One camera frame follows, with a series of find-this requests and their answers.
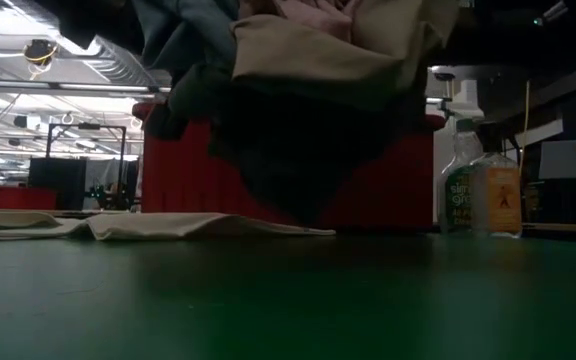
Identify white canvas tote bag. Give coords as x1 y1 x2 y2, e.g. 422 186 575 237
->
0 208 338 243

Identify dark green shirt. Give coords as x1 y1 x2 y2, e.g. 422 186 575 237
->
142 63 422 227

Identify small red bin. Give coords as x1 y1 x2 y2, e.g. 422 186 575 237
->
0 185 59 211

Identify mauve pink garment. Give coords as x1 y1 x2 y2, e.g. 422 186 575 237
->
240 0 364 44

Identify green table mat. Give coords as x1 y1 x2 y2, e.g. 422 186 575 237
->
0 232 576 360

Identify white monitor screen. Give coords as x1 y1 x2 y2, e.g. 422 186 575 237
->
537 138 576 181

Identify beige khaki shorts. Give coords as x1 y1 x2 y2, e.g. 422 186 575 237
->
230 0 462 112

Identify yellow power cable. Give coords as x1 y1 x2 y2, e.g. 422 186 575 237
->
518 79 532 176

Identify black device with yellow cable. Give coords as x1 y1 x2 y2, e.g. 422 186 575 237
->
22 39 59 67

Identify blue denim garment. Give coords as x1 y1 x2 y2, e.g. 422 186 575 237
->
130 0 242 79

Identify red plastic laundry basket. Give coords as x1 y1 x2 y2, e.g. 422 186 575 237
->
132 102 447 232

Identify clear bottle with orange label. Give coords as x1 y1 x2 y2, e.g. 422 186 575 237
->
469 152 523 238

